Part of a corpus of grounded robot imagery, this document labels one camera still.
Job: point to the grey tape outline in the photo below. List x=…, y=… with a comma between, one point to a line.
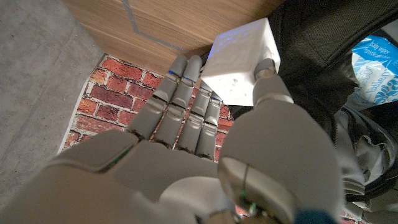
x=146, y=33

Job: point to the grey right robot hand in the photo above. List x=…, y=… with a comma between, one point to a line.
x=273, y=149

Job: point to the red brick print backdrop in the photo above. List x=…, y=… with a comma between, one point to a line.
x=115, y=93

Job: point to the small white packet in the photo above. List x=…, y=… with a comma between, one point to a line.
x=236, y=62

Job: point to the black backpack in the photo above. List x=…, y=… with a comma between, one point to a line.
x=311, y=46

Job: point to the blue white baby wipes pack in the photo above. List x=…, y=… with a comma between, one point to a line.
x=376, y=71

